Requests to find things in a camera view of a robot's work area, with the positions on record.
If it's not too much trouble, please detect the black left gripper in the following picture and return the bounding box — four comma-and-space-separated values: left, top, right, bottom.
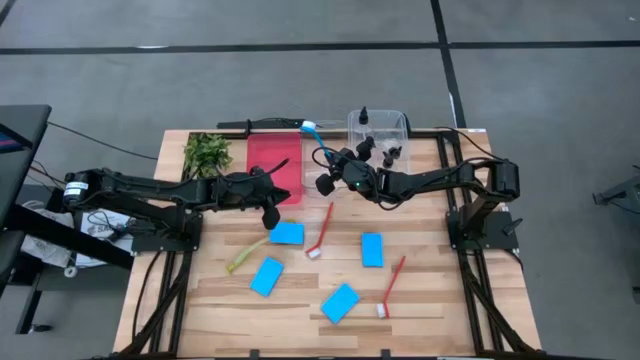
214, 166, 293, 232

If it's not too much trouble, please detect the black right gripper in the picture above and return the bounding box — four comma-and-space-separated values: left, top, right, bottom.
314, 135, 381, 200

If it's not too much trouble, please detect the blue sponge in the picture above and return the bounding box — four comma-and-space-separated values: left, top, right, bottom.
360, 232, 385, 269
249, 256, 286, 299
268, 221, 306, 247
319, 282, 362, 325

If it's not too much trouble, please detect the blue dish brush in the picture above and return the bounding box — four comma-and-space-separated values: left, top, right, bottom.
298, 119, 335, 162

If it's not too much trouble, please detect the red dish brush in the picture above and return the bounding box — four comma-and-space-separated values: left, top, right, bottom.
304, 201, 335, 260
375, 255, 407, 320

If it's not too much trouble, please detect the yellow-green dish brush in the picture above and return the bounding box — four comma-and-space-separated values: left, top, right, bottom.
225, 218, 297, 275

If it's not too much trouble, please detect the red plastic bin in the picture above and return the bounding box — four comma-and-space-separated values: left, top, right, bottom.
245, 131, 305, 206

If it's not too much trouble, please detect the large clear plastic bin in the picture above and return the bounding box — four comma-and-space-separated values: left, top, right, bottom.
346, 108, 412, 184

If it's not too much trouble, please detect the green potted plant white pot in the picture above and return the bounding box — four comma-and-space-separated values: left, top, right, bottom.
182, 132, 235, 180

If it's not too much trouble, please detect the white printed bag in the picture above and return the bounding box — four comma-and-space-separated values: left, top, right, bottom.
74, 208, 135, 267

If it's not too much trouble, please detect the gray crumpled bag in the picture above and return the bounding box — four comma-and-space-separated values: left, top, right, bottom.
20, 199, 74, 269

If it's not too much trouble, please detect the black side desk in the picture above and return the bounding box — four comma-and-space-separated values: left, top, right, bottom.
0, 103, 135, 335

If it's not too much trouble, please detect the monitor screen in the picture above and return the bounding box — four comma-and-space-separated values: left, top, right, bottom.
0, 124, 24, 154

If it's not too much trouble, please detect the black floor stand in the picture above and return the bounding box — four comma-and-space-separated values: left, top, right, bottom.
592, 172, 640, 216

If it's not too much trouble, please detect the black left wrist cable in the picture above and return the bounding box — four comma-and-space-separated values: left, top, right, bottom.
263, 158, 291, 177

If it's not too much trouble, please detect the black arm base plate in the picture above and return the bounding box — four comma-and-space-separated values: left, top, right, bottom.
130, 212, 204, 253
446, 209, 521, 251

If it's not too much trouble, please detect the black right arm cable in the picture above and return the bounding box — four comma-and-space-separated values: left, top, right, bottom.
432, 125, 507, 164

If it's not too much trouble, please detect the black aluminium table frame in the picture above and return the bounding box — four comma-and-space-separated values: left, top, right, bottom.
117, 128, 541, 360

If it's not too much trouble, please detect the black clamp handle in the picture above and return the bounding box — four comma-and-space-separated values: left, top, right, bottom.
501, 217, 525, 237

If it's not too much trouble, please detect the black floor cable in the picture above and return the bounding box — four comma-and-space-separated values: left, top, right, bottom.
47, 121, 160, 162

